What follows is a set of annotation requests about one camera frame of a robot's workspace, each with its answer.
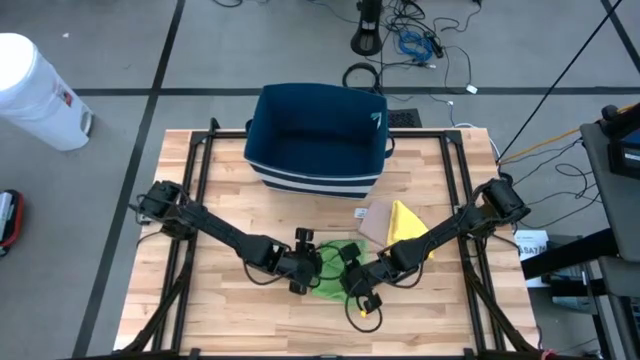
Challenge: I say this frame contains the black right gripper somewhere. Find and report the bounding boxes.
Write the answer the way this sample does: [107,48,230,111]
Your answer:
[339,242,401,315]

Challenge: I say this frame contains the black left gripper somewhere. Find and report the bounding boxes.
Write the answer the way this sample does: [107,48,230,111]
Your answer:
[272,227,324,296]

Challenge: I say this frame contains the green microfibre towel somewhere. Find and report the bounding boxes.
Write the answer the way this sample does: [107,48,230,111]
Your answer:
[309,238,374,304]

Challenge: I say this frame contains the pale pink towel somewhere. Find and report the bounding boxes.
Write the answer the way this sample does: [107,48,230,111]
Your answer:
[353,199,395,247]

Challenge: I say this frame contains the yellow microfibre towel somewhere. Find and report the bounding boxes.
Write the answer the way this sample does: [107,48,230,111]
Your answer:
[386,199,435,260]

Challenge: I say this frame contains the navy white striped fabric basket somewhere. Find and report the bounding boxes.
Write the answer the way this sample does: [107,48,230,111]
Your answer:
[243,82,396,200]

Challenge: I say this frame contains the black floor grate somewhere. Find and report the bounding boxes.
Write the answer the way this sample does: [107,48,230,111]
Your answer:
[387,108,424,129]

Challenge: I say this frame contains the white paper sign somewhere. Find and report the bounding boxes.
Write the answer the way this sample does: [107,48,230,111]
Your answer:
[514,228,551,289]

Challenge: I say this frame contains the black floor stand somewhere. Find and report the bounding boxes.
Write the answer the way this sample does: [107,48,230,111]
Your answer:
[349,0,385,57]

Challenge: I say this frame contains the grey side cart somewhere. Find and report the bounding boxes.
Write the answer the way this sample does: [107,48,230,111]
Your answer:
[519,119,640,360]

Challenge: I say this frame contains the red and black floor device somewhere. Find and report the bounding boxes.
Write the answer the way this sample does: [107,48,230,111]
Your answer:
[0,188,25,257]

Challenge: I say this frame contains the black electronic device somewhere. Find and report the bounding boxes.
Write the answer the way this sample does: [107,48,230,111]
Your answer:
[599,103,640,180]

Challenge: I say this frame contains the white cylindrical trash can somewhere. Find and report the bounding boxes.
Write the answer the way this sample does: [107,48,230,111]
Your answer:
[0,32,95,152]

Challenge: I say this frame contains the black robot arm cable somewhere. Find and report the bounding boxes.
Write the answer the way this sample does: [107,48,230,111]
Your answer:
[241,257,304,287]
[342,277,385,335]

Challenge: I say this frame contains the black aluminium table frame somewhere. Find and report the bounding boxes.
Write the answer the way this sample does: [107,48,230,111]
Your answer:
[113,117,544,360]

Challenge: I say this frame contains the black coiled cable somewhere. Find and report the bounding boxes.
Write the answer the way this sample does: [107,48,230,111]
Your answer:
[342,62,382,95]

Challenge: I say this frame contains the yellow cable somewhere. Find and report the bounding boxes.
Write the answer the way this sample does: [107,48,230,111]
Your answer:
[499,102,626,166]

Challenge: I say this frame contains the blue coiled cable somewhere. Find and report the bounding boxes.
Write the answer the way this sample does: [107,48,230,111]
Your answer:
[397,29,435,64]

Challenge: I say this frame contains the black cable tangle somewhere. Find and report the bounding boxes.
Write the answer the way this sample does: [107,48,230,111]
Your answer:
[379,0,484,96]

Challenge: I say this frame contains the long black slanted cable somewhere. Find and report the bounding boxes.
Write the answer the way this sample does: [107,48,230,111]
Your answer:
[496,0,626,164]

